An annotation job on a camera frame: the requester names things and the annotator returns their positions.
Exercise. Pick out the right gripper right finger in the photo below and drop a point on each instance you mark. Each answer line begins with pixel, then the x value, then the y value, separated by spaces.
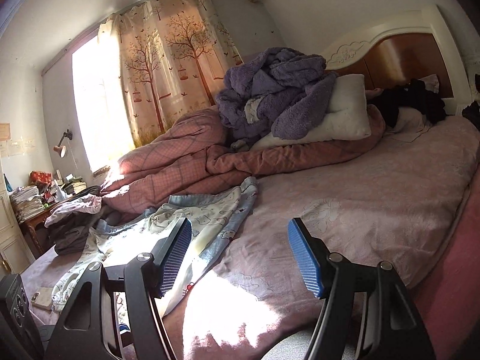
pixel 391 327

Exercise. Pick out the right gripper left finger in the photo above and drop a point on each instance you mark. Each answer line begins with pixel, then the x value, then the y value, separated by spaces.
pixel 113 307

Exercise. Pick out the white Hello Kitty pants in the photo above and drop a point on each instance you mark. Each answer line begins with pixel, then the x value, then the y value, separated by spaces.
pixel 214 220

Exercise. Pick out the smartphone on bed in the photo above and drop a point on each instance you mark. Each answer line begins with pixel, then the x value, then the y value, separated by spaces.
pixel 42 298

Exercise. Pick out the cream drawer cabinet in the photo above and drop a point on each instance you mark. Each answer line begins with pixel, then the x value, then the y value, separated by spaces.
pixel 16 255

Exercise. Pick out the dark folded clothes stack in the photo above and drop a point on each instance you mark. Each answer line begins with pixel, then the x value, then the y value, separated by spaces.
pixel 70 234

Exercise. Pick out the pink cartoon folded garment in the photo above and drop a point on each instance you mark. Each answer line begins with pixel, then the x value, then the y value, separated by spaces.
pixel 86 204

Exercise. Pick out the wooden desk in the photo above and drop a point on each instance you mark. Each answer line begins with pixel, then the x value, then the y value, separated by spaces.
pixel 30 226

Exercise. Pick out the stack of books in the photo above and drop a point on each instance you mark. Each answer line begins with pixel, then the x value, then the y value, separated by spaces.
pixel 74 185

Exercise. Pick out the pink plaid quilt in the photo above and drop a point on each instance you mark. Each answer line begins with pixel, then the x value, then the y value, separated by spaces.
pixel 192 158

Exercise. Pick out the stack of papers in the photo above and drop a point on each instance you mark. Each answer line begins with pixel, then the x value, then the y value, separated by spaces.
pixel 26 202

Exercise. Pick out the red box on desk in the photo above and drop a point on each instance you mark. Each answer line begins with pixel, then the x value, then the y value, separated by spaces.
pixel 39 178

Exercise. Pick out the white pillow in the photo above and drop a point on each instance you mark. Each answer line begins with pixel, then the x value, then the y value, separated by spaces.
pixel 345 120

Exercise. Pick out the black clothes near headboard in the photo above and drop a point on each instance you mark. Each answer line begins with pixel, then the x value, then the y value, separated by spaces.
pixel 413 95

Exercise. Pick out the tree print curtain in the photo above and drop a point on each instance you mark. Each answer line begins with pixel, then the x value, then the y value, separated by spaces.
pixel 172 57

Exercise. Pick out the purple fleece blanket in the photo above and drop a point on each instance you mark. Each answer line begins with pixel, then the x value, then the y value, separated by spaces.
pixel 281 91

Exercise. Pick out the white wooden headboard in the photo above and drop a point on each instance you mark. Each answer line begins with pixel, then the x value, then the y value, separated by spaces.
pixel 408 45

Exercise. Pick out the pink wall lamp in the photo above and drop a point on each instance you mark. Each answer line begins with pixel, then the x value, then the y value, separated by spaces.
pixel 61 148

